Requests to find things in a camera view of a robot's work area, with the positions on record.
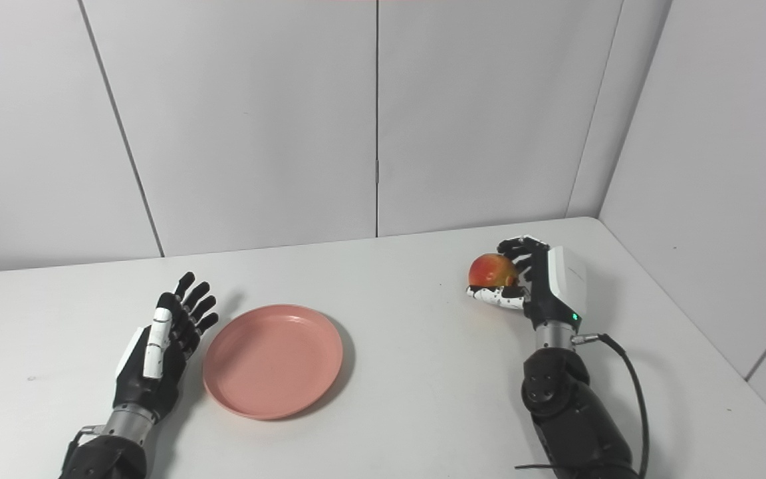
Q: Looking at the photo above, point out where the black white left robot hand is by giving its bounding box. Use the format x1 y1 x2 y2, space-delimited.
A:
112 271 219 424

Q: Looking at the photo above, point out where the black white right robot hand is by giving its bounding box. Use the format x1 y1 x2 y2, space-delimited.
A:
466 234 588 331

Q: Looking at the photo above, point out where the red yellow pomegranate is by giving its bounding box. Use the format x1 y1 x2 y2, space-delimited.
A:
468 253 520 289

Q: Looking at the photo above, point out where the pink round plate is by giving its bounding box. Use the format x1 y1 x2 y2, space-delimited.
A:
202 304 344 421

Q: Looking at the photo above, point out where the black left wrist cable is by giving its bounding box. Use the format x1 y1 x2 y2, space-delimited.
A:
64 424 104 461

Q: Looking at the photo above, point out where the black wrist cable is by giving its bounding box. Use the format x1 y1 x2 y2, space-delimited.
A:
515 333 651 479
64 424 104 461

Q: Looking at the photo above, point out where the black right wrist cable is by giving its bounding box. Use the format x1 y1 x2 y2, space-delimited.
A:
515 333 651 479

